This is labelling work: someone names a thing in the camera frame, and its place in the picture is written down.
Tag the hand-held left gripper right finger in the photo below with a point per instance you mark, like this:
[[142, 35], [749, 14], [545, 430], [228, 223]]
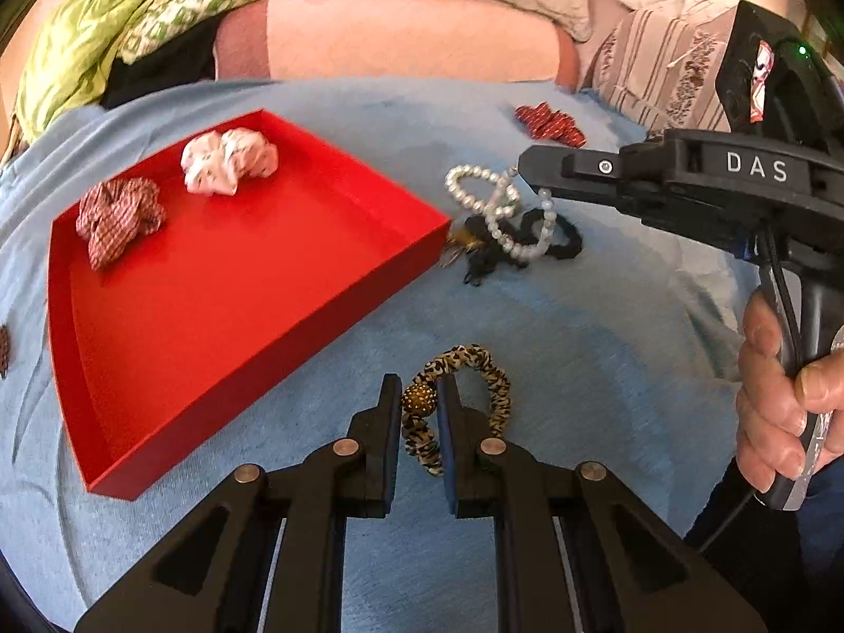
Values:
[[448, 422]]

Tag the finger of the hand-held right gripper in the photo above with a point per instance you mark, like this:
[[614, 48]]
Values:
[[567, 168]]

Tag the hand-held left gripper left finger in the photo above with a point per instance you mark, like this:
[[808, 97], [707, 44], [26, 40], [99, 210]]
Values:
[[393, 409]]

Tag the leopard print scrunchie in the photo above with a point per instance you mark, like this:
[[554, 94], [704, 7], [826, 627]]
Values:
[[494, 386]]

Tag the red tray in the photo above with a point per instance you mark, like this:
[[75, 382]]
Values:
[[231, 303]]

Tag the person's right hand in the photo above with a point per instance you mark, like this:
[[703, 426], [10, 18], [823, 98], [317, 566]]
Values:
[[761, 409]]

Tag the red patterned scrunchie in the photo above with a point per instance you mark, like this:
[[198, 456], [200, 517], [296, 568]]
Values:
[[547, 122]]

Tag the striped floral cloth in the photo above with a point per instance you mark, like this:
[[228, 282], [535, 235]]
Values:
[[666, 59]]

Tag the pink mattress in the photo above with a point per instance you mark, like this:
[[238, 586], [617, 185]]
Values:
[[395, 33]]

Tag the white dotted scrunchie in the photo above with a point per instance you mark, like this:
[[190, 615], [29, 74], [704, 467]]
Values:
[[227, 161]]

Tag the red plaid scrunchie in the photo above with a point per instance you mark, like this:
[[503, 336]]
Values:
[[119, 214]]

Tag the brown hair clip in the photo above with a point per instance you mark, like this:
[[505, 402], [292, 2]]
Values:
[[3, 351]]

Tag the black cloth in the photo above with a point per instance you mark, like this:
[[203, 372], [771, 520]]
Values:
[[165, 69]]

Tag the green quilt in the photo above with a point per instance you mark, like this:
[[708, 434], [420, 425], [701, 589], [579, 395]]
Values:
[[132, 0]]

